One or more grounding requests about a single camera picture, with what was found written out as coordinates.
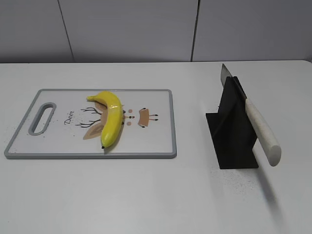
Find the cleaver knife white handle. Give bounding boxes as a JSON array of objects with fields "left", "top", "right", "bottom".
[{"left": 220, "top": 63, "right": 282, "bottom": 167}]

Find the yellow plastic banana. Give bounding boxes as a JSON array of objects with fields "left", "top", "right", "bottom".
[{"left": 86, "top": 91, "right": 123, "bottom": 149}]

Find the black knife stand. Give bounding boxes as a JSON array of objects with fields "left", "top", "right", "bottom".
[{"left": 206, "top": 77, "right": 258, "bottom": 169}]

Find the white grey cutting board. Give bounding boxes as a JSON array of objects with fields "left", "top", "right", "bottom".
[{"left": 4, "top": 89, "right": 177, "bottom": 159}]

